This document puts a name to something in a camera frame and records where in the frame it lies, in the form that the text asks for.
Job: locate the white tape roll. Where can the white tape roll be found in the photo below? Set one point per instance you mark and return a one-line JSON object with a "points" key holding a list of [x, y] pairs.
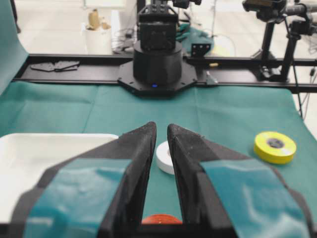
{"points": [[164, 161]]}

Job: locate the red tape roll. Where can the red tape roll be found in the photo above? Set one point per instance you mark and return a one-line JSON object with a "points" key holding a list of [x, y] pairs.
{"points": [[161, 219]]}

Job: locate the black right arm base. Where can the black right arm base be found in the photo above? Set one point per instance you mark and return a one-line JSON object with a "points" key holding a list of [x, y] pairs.
{"points": [[157, 73]]}

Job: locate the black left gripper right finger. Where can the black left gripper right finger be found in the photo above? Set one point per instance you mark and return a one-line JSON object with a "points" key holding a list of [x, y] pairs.
{"points": [[230, 195]]}

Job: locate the white plastic case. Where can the white plastic case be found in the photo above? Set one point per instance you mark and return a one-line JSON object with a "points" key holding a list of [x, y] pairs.
{"points": [[25, 156]]}

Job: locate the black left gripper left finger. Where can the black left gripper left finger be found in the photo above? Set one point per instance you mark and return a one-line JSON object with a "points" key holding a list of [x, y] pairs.
{"points": [[92, 195]]}

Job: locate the yellow tape roll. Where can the yellow tape roll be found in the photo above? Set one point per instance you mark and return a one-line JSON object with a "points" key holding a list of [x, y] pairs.
{"points": [[274, 147]]}

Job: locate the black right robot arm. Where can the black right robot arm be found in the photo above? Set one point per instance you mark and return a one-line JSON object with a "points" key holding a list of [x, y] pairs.
{"points": [[159, 26]]}

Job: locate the white bin with bottles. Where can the white bin with bottles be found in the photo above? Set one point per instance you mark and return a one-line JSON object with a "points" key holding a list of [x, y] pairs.
{"points": [[97, 33]]}

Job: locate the black aluminium rail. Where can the black aluminium rail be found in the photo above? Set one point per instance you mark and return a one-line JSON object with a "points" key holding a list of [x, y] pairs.
{"points": [[117, 70]]}

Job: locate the green table cloth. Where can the green table cloth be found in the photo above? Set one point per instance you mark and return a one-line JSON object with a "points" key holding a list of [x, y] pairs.
{"points": [[230, 116]]}

